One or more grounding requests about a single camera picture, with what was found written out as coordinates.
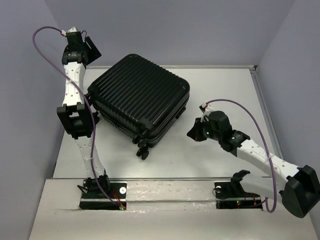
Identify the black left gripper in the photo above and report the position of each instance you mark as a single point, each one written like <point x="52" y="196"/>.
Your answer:
<point x="94" y="53"/>

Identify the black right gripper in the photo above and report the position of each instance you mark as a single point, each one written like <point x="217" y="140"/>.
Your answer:
<point x="195" y="131"/>

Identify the black hard-shell suitcase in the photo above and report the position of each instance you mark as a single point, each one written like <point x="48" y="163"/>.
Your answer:
<point x="141" y="99"/>

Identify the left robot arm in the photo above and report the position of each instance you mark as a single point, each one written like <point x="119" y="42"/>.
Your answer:
<point x="75" y="113"/>

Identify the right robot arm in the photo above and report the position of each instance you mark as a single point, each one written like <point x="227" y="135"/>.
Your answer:
<point x="296" y="188"/>

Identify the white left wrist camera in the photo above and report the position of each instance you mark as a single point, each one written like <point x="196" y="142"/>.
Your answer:
<point x="72" y="30"/>

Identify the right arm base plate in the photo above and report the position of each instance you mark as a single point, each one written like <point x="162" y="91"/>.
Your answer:
<point x="229" y="197"/>

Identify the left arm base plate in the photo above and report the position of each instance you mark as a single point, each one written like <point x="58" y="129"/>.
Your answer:
<point x="96" y="200"/>

